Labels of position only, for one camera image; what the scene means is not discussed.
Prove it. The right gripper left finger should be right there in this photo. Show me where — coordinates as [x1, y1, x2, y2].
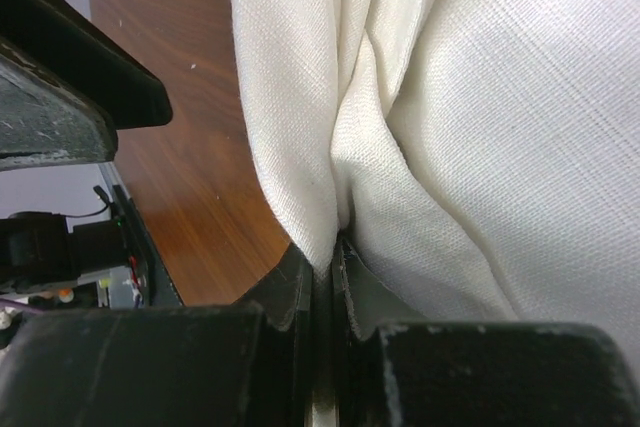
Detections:
[1, 246, 313, 426]

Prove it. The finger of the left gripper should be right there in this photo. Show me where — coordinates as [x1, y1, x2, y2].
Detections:
[1, 0, 173, 130]
[1, 39, 118, 171]

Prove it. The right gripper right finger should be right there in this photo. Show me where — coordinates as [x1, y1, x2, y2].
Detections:
[331, 239, 639, 426]

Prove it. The white cloth napkin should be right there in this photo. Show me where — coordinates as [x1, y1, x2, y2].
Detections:
[227, 0, 640, 323]

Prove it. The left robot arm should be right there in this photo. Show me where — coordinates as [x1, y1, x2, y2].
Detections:
[1, 0, 173, 303]

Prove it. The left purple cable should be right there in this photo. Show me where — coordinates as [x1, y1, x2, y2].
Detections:
[0, 296, 46, 318]

